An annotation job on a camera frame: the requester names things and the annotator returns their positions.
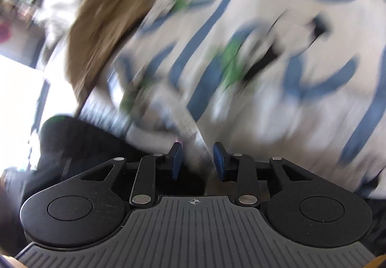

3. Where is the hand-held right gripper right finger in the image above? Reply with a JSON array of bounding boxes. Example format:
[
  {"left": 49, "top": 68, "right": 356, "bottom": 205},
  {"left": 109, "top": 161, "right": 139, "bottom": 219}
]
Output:
[{"left": 213, "top": 142, "right": 311, "bottom": 207}]

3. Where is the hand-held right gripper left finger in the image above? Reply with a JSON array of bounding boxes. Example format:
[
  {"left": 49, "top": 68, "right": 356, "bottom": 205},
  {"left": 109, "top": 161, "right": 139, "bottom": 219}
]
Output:
[{"left": 81, "top": 142, "right": 183, "bottom": 207}]

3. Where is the white blue-printed garment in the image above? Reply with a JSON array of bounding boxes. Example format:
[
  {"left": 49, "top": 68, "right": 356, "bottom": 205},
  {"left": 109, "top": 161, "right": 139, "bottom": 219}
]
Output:
[{"left": 80, "top": 0, "right": 386, "bottom": 198}]

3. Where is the tan garment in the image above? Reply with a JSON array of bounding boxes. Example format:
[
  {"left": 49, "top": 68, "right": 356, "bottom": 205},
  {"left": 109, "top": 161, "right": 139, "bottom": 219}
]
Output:
[{"left": 67, "top": 0, "right": 153, "bottom": 107}]

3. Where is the white board with red print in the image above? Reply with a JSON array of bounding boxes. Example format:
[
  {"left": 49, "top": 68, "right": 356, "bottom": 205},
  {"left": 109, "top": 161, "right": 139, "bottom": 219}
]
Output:
[{"left": 0, "top": 20, "right": 13, "bottom": 44}]

